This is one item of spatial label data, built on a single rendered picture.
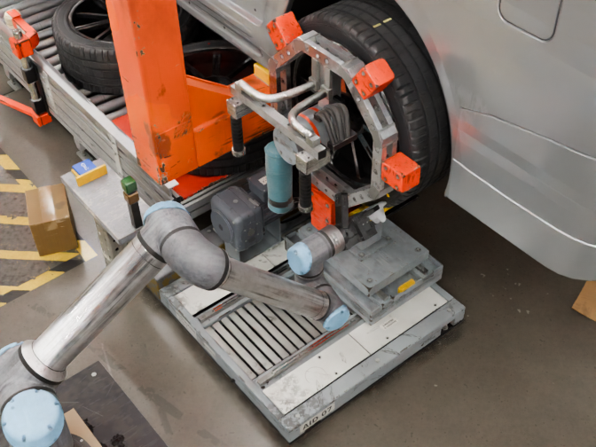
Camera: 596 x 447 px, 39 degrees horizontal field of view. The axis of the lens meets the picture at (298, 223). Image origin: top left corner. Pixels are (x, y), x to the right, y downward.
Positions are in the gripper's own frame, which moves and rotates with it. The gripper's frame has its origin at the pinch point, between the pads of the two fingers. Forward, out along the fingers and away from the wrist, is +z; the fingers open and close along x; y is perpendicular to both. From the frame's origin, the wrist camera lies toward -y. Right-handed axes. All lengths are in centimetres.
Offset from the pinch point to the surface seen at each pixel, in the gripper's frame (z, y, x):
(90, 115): -36, -77, -114
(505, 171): 8, 3, 51
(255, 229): -20, -8, -53
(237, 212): -25, -17, -50
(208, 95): -20, -57, -37
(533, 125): 8, -6, 68
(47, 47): -19, -126, -182
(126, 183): -59, -43, -40
